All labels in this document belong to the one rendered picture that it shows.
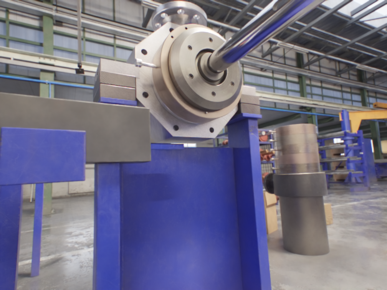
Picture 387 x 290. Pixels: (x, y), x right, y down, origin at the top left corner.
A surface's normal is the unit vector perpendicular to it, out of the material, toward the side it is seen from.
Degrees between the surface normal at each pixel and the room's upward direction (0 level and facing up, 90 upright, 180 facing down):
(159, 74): 102
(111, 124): 90
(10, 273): 90
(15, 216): 90
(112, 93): 90
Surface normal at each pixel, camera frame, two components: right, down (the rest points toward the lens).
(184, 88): 0.06, 0.25
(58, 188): 0.48, -0.13
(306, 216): -0.20, -0.11
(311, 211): 0.09, -0.12
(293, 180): -0.48, -0.07
